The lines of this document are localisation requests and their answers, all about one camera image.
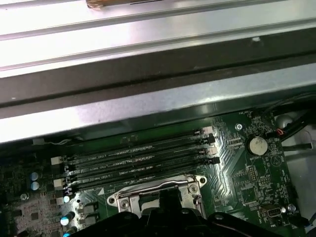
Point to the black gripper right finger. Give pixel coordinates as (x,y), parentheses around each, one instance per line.
(187,222)

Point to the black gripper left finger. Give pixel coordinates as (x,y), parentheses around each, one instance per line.
(158,222)

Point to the silver CPU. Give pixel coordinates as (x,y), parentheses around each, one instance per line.
(150,205)

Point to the metal locking lever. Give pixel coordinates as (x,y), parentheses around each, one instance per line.
(148,188)
(197,197)

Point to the metal socket cover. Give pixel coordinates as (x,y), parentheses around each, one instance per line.
(134,201)

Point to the CPU socket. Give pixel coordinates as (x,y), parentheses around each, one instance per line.
(191,189)

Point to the green motherboard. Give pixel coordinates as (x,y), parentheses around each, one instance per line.
(229,172)

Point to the grey square power choke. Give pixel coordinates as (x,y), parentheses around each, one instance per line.
(90,220)
(87,209)

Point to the silver USB port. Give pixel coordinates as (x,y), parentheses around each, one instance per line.
(271,211)

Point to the small blue topped capacitor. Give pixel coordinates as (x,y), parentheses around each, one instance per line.
(291,208)
(66,199)

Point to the silver coin battery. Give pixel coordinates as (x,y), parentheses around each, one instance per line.
(256,145)

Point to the silver motherboard screw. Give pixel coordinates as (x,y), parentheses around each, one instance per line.
(238,126)

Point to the black PC case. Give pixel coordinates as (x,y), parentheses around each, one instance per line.
(123,108)

